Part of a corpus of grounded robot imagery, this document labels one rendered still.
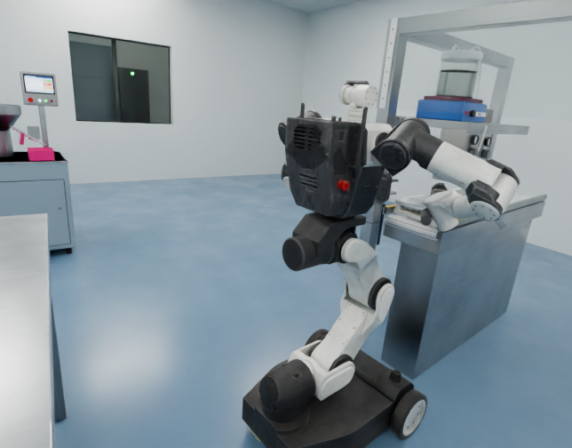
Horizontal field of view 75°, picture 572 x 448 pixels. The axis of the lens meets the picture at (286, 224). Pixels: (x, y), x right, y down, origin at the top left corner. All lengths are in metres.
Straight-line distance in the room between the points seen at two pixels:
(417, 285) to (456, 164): 0.95
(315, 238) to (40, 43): 5.23
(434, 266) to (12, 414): 1.61
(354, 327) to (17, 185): 2.61
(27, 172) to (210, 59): 3.99
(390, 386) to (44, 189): 2.73
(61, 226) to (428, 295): 2.73
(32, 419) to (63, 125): 5.53
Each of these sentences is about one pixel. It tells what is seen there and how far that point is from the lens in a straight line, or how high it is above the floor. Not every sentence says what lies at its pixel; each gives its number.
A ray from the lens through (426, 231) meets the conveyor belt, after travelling 1.70.
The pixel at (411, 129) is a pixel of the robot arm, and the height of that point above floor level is 1.24.
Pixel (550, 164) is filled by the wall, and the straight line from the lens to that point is 4.91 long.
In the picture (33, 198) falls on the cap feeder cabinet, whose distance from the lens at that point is 3.36.
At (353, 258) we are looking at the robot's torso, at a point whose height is 0.79.
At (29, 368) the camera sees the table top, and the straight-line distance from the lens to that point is 0.76.
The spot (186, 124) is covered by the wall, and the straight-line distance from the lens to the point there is 6.45.
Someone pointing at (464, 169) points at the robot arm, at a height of 1.16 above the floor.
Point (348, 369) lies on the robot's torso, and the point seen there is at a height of 0.32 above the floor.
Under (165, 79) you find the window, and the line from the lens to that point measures 6.44.
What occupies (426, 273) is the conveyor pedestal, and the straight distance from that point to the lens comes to 1.89.
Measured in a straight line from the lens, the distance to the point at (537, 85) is 1.45.
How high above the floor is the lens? 1.28
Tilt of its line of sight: 17 degrees down
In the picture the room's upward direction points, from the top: 4 degrees clockwise
